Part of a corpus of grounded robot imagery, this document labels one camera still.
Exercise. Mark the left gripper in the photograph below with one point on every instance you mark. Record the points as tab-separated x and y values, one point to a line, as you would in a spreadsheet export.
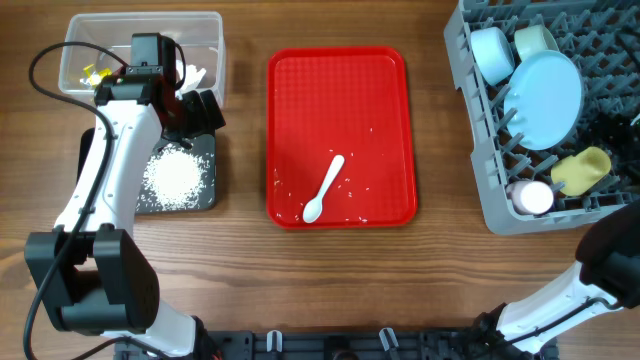
200	123

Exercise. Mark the white tissue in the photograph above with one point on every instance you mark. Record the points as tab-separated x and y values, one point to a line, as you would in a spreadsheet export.
193	77

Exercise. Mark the white rice pile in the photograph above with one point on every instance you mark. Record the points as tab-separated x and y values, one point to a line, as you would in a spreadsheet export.
172	177

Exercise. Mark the yellow snack wrapper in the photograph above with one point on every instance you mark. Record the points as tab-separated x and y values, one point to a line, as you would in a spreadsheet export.
93	77

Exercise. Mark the white plastic spoon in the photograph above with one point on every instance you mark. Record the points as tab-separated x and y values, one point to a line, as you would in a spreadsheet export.
313	208

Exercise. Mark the light blue bowl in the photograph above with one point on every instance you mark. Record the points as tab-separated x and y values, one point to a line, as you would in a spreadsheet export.
492	54

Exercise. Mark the white plastic cup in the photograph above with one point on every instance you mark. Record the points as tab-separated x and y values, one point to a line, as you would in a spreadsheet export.
530	197

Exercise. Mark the light blue plate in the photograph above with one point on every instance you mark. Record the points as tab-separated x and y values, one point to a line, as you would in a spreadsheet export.
545	99

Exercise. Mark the green bowl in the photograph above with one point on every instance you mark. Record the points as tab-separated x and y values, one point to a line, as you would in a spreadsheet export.
532	40

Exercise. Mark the yellow plastic cup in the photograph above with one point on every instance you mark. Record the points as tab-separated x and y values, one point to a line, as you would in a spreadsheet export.
580	172

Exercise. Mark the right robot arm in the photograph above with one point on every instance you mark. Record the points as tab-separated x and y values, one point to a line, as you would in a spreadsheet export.
604	278

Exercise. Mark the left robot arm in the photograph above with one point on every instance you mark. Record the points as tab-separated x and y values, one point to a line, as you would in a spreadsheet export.
91	277

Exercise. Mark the grey dishwasher rack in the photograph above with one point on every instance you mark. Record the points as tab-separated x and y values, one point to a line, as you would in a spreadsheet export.
586	32

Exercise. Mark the black plastic tray bin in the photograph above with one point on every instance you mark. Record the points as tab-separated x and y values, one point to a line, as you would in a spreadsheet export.
205	190

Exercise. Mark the clear plastic bin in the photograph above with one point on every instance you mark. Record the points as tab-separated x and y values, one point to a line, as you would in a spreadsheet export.
200	34

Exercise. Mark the red serving tray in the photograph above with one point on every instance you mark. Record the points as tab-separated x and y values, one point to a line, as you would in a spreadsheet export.
350	101

